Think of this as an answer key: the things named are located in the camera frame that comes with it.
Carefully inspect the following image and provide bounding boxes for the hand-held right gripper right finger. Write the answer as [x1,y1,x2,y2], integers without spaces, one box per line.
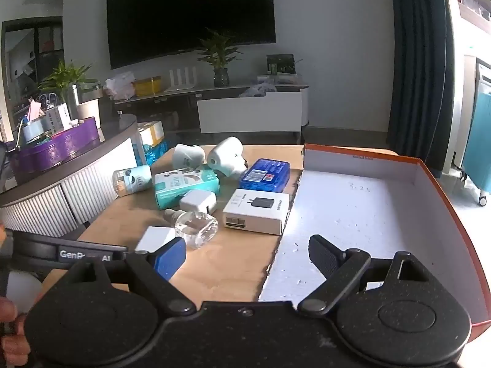
[297,234,436,315]

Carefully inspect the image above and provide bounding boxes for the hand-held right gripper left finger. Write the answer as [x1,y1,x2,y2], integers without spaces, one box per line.
[67,236,197,315]

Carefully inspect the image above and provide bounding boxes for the orange and white cardboard box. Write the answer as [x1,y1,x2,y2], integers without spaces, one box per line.
[259,144,491,342]

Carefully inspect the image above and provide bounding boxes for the white charger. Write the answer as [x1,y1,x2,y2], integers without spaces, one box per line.
[179,189,217,214]

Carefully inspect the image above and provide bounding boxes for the teal box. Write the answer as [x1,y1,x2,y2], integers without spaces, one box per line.
[154,165,221,211]

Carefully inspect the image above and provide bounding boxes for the white charger box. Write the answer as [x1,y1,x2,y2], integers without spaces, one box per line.
[222,189,291,236]

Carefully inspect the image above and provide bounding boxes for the cotton swab jar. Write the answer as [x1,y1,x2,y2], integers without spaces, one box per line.
[112,165,153,198]

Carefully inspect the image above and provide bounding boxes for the person's left hand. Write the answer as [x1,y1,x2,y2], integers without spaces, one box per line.
[0,297,32,368]

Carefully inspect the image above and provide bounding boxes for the small white box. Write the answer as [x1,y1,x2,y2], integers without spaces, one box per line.
[134,226,177,254]

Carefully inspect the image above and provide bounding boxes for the clear bottle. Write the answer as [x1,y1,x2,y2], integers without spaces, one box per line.
[164,209,218,249]

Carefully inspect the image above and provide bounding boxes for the white round object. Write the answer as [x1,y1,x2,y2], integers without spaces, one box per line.
[7,270,44,312]

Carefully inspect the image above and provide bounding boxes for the curved grey counter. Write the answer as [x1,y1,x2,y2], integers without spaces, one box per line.
[0,114,139,238]

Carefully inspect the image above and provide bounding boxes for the purple tray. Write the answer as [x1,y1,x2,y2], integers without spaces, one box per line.
[10,117,100,185]

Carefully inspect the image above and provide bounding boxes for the blue clear plastic box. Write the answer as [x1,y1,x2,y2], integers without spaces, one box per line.
[239,158,291,193]

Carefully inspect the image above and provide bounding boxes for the blue plastic bag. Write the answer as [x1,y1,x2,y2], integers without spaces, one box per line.
[143,140,169,166]

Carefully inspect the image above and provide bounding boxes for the yellow and white carton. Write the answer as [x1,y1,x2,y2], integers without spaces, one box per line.
[137,121,165,147]

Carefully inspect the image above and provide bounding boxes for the white paper box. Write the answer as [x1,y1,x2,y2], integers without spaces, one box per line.
[45,103,72,131]

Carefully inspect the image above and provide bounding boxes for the white pot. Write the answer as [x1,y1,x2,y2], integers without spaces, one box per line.
[77,99,101,129]

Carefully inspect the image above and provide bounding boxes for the white and dark TV cabinet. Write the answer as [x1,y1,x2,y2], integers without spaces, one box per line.
[111,80,311,144]

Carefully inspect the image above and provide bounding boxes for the leafy plant in steel vase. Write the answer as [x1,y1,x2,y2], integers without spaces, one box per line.
[38,59,99,121]

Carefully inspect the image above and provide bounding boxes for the yellow box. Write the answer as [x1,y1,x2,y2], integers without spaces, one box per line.
[132,77,162,96]

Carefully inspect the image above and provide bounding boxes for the white router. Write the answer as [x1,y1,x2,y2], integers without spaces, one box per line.
[164,67,197,93]

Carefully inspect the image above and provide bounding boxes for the white plastic bag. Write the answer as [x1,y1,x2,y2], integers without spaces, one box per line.
[104,72,136,99]

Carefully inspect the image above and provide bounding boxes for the bluish plastic bag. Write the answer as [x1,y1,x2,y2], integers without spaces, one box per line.
[238,84,277,98]

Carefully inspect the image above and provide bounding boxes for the clear flat boxes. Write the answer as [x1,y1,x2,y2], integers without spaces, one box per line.
[257,75,298,85]

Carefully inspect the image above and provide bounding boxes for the teal suitcase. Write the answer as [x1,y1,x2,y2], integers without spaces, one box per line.
[460,56,491,205]

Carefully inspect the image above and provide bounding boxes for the green printed box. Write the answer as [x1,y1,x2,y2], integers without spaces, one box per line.
[266,54,297,75]

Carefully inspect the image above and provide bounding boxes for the green plant in glass vase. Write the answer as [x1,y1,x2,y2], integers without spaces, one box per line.
[197,29,243,87]

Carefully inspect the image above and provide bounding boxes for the dark curtain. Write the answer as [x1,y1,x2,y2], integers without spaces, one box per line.
[387,0,459,171]

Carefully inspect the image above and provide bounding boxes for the black wall television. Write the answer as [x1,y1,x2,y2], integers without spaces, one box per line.
[106,0,277,70]

